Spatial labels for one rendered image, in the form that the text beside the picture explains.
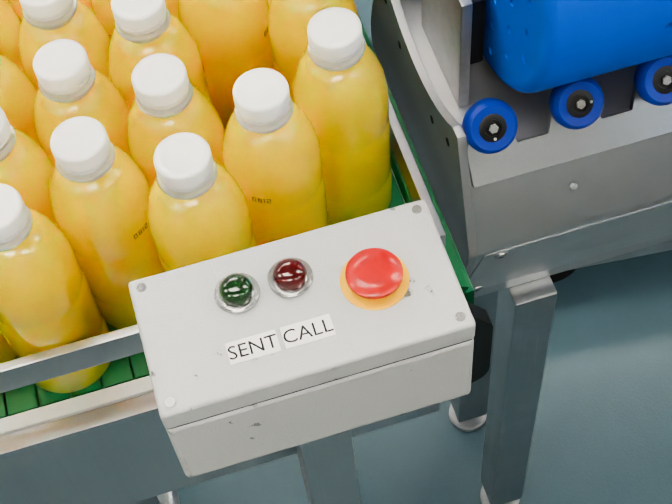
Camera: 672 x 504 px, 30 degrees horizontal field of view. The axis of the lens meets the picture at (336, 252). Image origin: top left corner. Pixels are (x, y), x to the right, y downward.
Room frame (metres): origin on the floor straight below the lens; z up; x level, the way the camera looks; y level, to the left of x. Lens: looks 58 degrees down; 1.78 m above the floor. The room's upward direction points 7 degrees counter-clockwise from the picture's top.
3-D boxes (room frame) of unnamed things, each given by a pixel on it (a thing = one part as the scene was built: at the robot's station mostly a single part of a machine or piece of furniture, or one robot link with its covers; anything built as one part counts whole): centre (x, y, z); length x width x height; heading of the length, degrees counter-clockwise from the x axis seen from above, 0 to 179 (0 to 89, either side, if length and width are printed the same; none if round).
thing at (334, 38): (0.61, -0.02, 1.10); 0.04 x 0.04 x 0.02
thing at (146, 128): (0.58, 0.11, 1.00); 0.07 x 0.07 x 0.20
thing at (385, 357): (0.39, 0.03, 1.05); 0.20 x 0.10 x 0.10; 101
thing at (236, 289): (0.40, 0.06, 1.11); 0.02 x 0.02 x 0.01
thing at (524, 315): (0.66, -0.20, 0.31); 0.06 x 0.06 x 0.63; 11
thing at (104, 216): (0.53, 0.16, 1.00); 0.07 x 0.07 x 0.20
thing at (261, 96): (0.56, 0.04, 1.10); 0.04 x 0.04 x 0.02
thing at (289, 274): (0.41, 0.03, 1.11); 0.02 x 0.02 x 0.01
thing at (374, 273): (0.40, -0.02, 1.11); 0.04 x 0.04 x 0.01
